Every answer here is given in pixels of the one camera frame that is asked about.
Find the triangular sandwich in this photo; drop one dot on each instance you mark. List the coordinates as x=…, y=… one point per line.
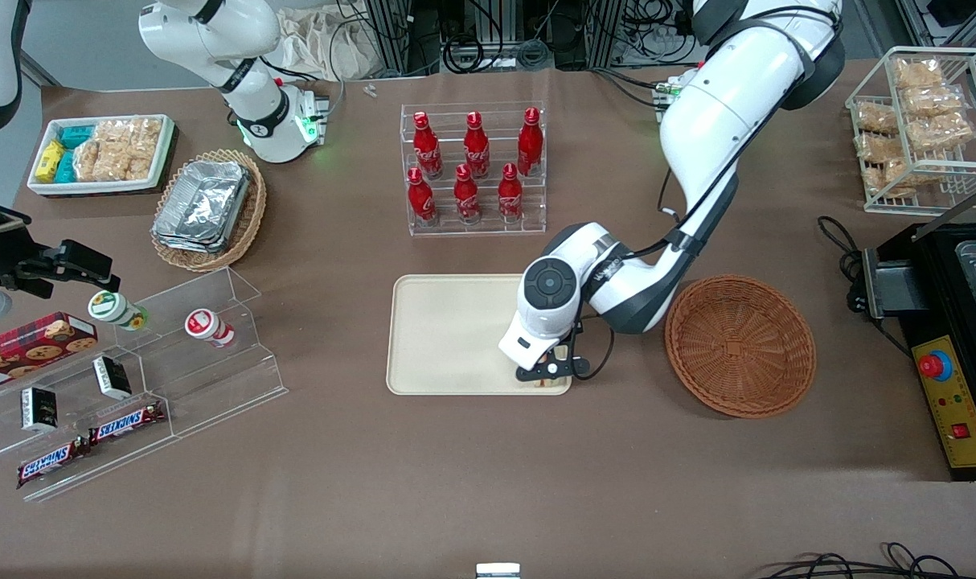
x=547, y=383

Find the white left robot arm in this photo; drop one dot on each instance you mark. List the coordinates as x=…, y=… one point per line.
x=721, y=121

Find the stack of foil trays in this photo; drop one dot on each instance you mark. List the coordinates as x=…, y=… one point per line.
x=202, y=205

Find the clear acrylic bottle rack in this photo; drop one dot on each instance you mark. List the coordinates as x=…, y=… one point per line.
x=536, y=217

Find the light wicker basket oval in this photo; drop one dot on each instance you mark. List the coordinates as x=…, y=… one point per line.
x=251, y=217

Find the beige cloth bag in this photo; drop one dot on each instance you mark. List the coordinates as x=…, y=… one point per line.
x=319, y=44

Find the teal snack pack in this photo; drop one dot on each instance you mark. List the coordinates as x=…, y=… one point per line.
x=65, y=167
x=76, y=135

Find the snickers bar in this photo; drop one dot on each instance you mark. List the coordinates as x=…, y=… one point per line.
x=126, y=422
x=51, y=462

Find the beige plastic tray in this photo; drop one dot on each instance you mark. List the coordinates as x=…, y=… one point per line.
x=448, y=338

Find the brown wicker basket round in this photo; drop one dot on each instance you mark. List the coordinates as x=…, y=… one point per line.
x=737, y=346

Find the red white yoghurt cup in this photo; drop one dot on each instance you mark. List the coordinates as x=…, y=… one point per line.
x=207, y=326

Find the clear acrylic stepped display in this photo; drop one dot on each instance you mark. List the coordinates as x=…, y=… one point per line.
x=215, y=386

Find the green white yoghurt cup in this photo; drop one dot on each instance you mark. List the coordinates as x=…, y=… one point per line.
x=110, y=308

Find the red emergency stop button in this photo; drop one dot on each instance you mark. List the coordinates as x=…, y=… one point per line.
x=935, y=366

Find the white rectangular snack bin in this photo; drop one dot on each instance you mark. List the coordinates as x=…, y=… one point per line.
x=162, y=157

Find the black countertop appliance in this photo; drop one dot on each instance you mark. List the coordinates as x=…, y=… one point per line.
x=938, y=281

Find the clear bag rice crackers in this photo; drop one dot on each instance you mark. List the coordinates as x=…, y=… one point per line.
x=118, y=149

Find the red cola bottle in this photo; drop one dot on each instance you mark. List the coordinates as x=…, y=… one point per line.
x=477, y=149
x=421, y=201
x=428, y=149
x=510, y=197
x=466, y=197
x=530, y=145

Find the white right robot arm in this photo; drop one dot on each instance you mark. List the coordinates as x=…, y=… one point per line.
x=247, y=48

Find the small black white box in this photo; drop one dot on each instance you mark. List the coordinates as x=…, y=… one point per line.
x=112, y=378
x=39, y=408

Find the yellow snack pack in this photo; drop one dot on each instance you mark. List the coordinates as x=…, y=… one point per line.
x=50, y=161

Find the yellow control panel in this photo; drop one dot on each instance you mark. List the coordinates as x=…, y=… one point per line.
x=958, y=410

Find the red cookie box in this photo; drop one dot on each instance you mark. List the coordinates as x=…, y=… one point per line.
x=30, y=346

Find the small white metal bracket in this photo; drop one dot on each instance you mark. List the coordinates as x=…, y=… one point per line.
x=498, y=571

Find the clear bag fried snack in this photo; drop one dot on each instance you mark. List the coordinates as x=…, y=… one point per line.
x=875, y=118
x=942, y=133
x=918, y=74
x=878, y=146
x=934, y=100
x=890, y=177

